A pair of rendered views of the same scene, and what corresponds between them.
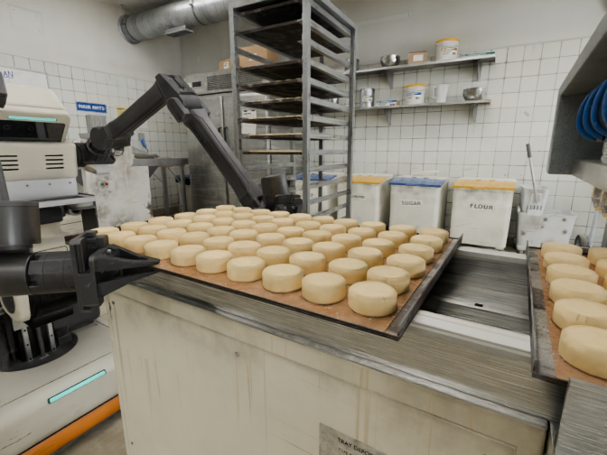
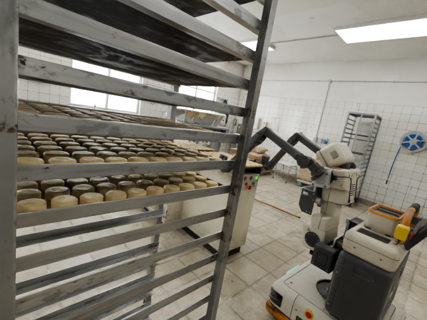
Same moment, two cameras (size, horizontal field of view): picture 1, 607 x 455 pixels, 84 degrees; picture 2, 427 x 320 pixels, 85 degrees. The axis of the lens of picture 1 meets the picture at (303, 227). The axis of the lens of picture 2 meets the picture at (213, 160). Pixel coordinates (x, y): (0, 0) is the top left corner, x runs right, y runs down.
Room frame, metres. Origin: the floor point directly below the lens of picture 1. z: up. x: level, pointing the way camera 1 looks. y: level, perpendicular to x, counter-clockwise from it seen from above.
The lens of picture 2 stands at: (2.81, 0.49, 1.29)
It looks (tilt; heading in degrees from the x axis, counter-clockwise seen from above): 10 degrees down; 195
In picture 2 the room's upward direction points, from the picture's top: 10 degrees clockwise
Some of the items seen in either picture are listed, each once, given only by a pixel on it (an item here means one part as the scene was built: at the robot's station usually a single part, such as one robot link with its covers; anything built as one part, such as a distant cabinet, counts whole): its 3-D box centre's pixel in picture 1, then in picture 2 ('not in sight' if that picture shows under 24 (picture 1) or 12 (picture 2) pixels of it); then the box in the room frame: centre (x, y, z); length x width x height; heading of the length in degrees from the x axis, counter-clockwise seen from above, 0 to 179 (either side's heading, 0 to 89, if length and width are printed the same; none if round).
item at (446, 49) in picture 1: (446, 51); not in sight; (3.97, -1.54, 2.09); 0.25 x 0.24 x 0.21; 150
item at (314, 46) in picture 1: (328, 53); not in sight; (2.08, -0.14, 1.59); 0.64 x 0.03 x 0.03; 151
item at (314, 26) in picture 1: (328, 36); not in sight; (2.08, -0.14, 1.68); 0.64 x 0.03 x 0.03; 151
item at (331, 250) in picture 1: (328, 251); not in sight; (0.50, -0.04, 0.91); 0.05 x 0.05 x 0.02
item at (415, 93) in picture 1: (415, 95); not in sight; (4.12, -1.27, 1.67); 0.25 x 0.24 x 0.21; 60
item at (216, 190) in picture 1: (245, 153); not in sight; (4.93, 0.83, 1.02); 1.40 x 0.90 x 2.05; 60
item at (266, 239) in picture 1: (270, 241); not in sight; (0.56, 0.06, 0.91); 0.05 x 0.05 x 0.02
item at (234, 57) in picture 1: (238, 166); (230, 211); (2.02, 0.38, 0.97); 0.03 x 0.03 x 1.70; 61
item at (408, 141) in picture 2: not in sight; (406, 159); (-2.44, 2.87, 1.10); 0.41 x 0.17 x 1.10; 60
